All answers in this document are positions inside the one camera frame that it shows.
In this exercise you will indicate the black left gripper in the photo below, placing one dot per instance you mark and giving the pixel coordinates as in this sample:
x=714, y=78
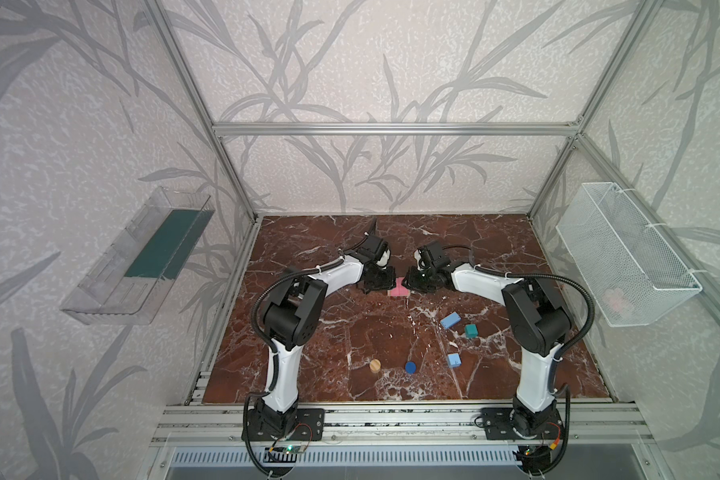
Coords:
x=378, y=279

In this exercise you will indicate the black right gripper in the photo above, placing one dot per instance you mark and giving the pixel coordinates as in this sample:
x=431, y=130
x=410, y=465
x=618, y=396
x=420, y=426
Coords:
x=424, y=279

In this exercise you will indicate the pink block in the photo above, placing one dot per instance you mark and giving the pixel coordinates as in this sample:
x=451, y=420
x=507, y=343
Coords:
x=399, y=289

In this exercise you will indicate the teal cube block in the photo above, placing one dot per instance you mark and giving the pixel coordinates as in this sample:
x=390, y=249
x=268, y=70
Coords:
x=471, y=331

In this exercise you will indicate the light blue cube block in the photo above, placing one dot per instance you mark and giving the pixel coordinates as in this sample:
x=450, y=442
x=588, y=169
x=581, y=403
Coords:
x=454, y=360

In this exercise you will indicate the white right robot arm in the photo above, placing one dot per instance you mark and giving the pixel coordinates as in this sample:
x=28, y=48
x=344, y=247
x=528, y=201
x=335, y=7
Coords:
x=539, y=320

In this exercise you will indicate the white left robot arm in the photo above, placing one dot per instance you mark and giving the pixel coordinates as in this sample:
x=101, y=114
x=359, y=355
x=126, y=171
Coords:
x=286, y=316

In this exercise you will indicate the light blue long block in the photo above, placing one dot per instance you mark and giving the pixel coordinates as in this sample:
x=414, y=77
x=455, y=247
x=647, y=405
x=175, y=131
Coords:
x=450, y=320

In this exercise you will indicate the pink object in basket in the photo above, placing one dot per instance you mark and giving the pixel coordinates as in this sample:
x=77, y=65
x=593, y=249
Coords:
x=617, y=301

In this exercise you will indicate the white wire mesh basket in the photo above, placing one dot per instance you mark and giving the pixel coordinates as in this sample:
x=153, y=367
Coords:
x=616, y=246

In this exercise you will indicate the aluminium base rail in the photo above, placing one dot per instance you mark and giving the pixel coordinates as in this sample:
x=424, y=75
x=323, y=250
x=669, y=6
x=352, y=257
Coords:
x=418, y=423

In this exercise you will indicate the clear plastic wall tray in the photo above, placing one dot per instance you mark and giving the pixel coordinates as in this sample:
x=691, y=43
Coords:
x=135, y=274

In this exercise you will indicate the aluminium enclosure frame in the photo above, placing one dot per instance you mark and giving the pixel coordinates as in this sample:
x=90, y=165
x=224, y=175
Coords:
x=654, y=119

